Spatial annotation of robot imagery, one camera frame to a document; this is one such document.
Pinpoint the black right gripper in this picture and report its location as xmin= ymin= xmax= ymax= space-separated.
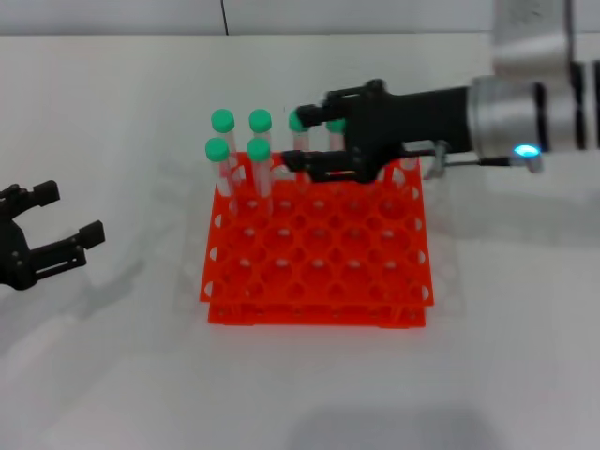
xmin=280 ymin=79 xmax=474 ymax=185

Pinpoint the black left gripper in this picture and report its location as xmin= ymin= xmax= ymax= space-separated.
xmin=0 ymin=180 xmax=107 ymax=292

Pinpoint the clear tube with green cap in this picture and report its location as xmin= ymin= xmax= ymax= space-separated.
xmin=398 ymin=157 xmax=422 ymax=193
xmin=326 ymin=119 xmax=348 ymax=154
xmin=247 ymin=109 xmax=275 ymax=142
xmin=287 ymin=110 xmax=314 ymax=194
xmin=210 ymin=109 xmax=248 ymax=187
xmin=204 ymin=137 xmax=240 ymax=221
xmin=246 ymin=137 xmax=276 ymax=218

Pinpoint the orange plastic test tube rack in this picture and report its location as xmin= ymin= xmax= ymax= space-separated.
xmin=199 ymin=151 xmax=435 ymax=330

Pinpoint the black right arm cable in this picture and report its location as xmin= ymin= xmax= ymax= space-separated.
xmin=402 ymin=140 xmax=545 ymax=182

